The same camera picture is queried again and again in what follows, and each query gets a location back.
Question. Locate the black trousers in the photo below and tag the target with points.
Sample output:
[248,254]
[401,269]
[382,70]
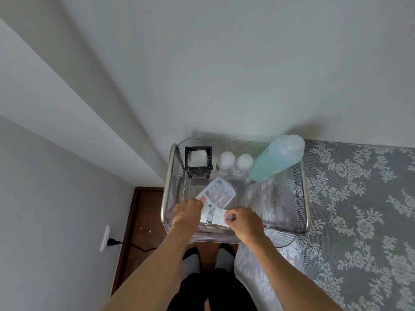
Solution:
[220,293]

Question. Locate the person's right forearm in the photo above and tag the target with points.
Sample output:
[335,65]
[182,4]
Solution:
[285,275]

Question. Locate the black square cotton holder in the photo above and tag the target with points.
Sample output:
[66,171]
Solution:
[197,160]

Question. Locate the large turquoise liquid bottle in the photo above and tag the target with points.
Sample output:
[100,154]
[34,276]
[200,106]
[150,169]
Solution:
[275,158]

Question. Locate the person's left forearm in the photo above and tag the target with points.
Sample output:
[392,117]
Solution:
[155,265]

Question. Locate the grey lace bedspread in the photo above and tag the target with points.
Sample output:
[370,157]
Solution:
[356,223]

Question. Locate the black power plug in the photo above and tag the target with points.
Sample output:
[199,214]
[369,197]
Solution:
[113,242]

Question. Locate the grey sock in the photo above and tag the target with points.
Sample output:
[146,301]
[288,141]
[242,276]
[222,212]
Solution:
[192,260]
[224,259]

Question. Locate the clear plastic first-aid pouch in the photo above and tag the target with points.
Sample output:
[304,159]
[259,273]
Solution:
[216,192]

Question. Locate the person's right fingers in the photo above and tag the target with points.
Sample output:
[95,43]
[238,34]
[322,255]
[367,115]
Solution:
[230,218]

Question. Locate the person's left hand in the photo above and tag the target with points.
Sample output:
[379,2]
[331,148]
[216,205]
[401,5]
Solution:
[186,214]

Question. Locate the person's left fingers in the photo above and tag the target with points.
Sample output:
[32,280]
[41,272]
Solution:
[198,207]

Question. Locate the white wall outlet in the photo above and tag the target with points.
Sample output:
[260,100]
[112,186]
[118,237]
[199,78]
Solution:
[104,238]

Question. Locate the small clear white-capped bottle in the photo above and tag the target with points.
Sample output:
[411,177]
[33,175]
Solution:
[242,165]
[225,162]

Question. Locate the clear acrylic side table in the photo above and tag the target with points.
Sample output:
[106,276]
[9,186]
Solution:
[278,197]

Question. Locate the person's right hand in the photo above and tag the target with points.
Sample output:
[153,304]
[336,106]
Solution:
[247,225]

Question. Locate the white paper packet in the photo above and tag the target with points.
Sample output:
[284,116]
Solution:
[215,216]

